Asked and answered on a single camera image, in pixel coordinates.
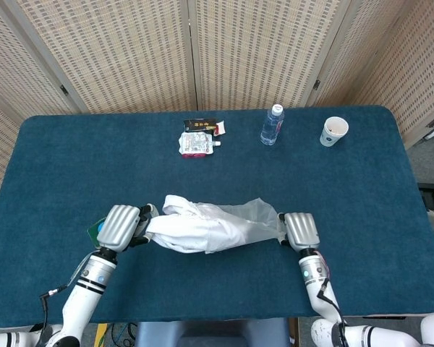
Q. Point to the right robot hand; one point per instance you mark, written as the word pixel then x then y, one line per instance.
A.
pixel 302 229

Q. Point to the black rectangular box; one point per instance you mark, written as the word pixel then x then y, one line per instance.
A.
pixel 199 124

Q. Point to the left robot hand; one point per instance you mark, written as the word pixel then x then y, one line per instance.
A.
pixel 117 226

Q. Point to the small red white wrapper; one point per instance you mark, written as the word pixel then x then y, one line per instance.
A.
pixel 220 127

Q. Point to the white towel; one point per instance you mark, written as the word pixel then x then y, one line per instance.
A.
pixel 181 227

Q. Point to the white pink spout pouch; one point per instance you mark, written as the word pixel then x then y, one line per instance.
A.
pixel 195 144

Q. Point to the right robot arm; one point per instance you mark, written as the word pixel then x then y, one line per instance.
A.
pixel 318 289

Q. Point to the yellow green scouring sponge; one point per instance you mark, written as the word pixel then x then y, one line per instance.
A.
pixel 93 231

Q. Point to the floral paper cup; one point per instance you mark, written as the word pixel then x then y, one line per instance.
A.
pixel 331 137

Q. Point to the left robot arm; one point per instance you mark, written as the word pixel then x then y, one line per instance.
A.
pixel 83 300

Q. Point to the blue ball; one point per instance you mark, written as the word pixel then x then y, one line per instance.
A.
pixel 101 227

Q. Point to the teal table cover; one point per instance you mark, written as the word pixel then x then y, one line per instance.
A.
pixel 202 289

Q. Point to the clear plastic water bottle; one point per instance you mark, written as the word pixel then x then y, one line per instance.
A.
pixel 272 126

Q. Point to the transparent plastic zip bag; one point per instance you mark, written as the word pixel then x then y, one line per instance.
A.
pixel 253 220

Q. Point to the woven folding screen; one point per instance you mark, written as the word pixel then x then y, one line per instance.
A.
pixel 130 54

